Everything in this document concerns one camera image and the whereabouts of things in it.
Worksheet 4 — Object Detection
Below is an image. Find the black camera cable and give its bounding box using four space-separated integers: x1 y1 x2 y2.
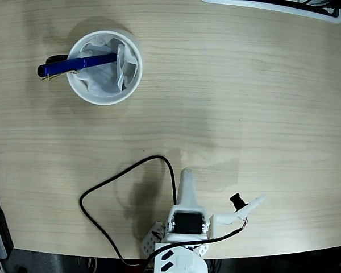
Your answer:
78 154 248 273

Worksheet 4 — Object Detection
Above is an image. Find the blue pen with metal clip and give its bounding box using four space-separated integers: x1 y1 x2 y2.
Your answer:
36 53 118 81

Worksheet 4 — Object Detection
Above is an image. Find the white camera mount with lens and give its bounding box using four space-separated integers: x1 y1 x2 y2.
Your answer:
210 192 267 241

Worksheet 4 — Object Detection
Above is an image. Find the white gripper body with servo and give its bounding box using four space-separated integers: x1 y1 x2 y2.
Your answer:
161 204 211 243

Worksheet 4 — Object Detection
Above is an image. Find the crumpled white tissue paper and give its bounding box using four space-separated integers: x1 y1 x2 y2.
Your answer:
78 38 139 96

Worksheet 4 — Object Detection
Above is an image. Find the white monitor stand base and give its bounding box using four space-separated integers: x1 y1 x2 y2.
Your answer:
201 0 341 24

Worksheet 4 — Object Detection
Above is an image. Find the white mug with black handle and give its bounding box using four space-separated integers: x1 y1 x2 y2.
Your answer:
44 30 144 106

